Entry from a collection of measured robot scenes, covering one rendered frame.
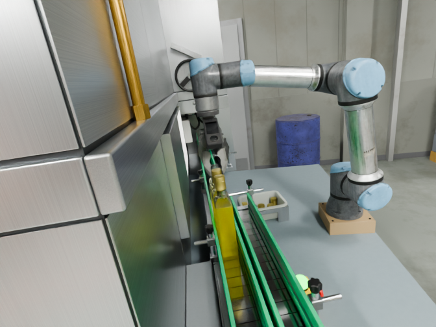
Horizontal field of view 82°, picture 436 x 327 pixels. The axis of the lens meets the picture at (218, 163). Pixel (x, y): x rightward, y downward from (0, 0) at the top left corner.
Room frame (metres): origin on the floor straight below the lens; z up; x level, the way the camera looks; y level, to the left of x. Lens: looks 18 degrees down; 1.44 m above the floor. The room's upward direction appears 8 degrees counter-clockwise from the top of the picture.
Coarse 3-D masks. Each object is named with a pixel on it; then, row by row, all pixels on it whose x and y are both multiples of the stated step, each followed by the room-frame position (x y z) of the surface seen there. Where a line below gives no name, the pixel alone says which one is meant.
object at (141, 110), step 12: (108, 0) 0.43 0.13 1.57; (120, 0) 0.43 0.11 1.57; (120, 12) 0.43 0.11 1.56; (120, 24) 0.43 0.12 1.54; (120, 36) 0.43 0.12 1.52; (120, 48) 0.43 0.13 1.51; (132, 48) 0.44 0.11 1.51; (132, 60) 0.43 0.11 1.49; (132, 72) 0.43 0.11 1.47; (132, 84) 0.43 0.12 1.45; (132, 96) 0.43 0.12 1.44; (132, 108) 0.43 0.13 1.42; (144, 108) 0.43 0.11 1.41
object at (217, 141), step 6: (204, 120) 0.78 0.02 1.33; (210, 120) 0.78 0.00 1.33; (216, 120) 0.78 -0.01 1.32; (204, 126) 0.76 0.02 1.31; (210, 126) 0.76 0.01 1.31; (216, 126) 0.76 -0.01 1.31; (204, 132) 0.76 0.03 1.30; (210, 132) 0.74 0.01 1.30; (216, 132) 0.74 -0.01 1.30; (210, 138) 0.71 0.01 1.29; (216, 138) 0.71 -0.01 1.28; (210, 144) 0.70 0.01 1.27; (216, 144) 0.70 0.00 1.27; (222, 144) 0.70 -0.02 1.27
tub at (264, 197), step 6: (264, 192) 1.22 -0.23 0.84; (270, 192) 1.22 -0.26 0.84; (276, 192) 1.21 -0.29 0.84; (240, 198) 1.20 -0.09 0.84; (246, 198) 1.21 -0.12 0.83; (252, 198) 1.21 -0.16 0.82; (258, 198) 1.21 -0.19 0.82; (264, 198) 1.22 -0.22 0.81; (270, 198) 1.22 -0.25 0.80; (282, 198) 1.13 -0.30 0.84; (240, 204) 1.12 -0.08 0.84; (282, 204) 1.07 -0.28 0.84
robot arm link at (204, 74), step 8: (192, 64) 0.78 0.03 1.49; (200, 64) 0.77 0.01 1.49; (208, 64) 0.77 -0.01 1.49; (216, 64) 0.79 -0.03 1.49; (192, 72) 0.78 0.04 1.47; (200, 72) 0.77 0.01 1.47; (208, 72) 0.77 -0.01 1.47; (216, 72) 0.77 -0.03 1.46; (192, 80) 0.79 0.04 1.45; (200, 80) 0.77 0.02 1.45; (208, 80) 0.77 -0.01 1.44; (216, 80) 0.77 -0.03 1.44; (192, 88) 0.80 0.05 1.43; (200, 88) 0.77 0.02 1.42; (208, 88) 0.77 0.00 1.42; (216, 88) 0.79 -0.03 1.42; (200, 96) 0.77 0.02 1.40; (208, 96) 0.77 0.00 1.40
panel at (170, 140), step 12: (168, 132) 0.71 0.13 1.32; (168, 144) 0.69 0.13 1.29; (180, 144) 1.06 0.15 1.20; (168, 156) 0.69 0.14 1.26; (180, 156) 0.93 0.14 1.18; (168, 168) 0.69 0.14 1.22; (180, 168) 0.83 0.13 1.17; (180, 180) 0.74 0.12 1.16; (180, 192) 0.69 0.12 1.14; (180, 204) 0.69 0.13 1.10; (180, 216) 0.69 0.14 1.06; (180, 228) 0.69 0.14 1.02
